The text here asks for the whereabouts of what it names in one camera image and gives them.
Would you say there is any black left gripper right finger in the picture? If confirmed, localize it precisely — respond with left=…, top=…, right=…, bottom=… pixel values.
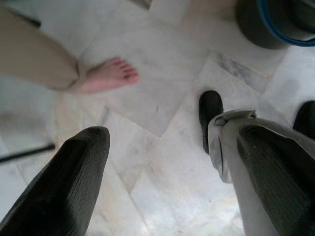
left=237, top=124, right=315, bottom=236

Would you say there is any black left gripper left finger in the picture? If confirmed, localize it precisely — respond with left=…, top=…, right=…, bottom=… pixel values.
left=0, top=126, right=111, bottom=236

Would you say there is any white carton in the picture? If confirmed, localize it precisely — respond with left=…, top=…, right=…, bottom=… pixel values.
left=207, top=109, right=315, bottom=236

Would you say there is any dark rubbish bin blue rim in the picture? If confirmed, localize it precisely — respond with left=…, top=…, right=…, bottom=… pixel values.
left=235, top=0, right=315, bottom=50

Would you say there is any thin black rod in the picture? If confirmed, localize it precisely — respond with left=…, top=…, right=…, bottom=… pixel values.
left=0, top=144, right=56, bottom=163

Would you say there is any black right robot foot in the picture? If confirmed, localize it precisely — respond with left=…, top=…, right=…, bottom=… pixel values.
left=293, top=100, right=315, bottom=139

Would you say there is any black robot foot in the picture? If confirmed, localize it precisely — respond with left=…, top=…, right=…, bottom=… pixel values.
left=293, top=100, right=315, bottom=139
left=198, top=90, right=225, bottom=155

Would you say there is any black left robot foot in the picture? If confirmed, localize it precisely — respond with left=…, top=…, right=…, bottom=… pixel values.
left=198, top=90, right=225, bottom=155

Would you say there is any bare person foot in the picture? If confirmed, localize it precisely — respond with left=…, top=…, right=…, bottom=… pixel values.
left=73, top=57, right=139, bottom=94

